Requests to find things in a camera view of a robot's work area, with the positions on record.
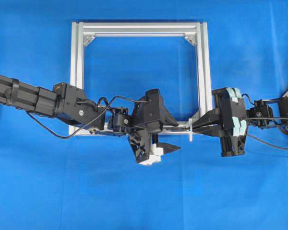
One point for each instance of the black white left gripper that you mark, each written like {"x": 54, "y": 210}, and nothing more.
{"x": 143, "y": 133}

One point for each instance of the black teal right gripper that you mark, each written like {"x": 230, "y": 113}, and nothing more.
{"x": 226, "y": 121}

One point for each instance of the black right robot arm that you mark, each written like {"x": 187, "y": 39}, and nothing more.
{"x": 265, "y": 114}

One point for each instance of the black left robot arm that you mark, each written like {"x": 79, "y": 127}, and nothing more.
{"x": 70, "y": 105}

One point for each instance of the blue table cloth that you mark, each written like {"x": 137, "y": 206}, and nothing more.
{"x": 94, "y": 183}

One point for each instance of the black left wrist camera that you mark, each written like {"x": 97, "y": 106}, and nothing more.
{"x": 148, "y": 115}

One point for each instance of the aluminium extrusion square frame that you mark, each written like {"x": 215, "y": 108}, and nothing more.
{"x": 195, "y": 33}

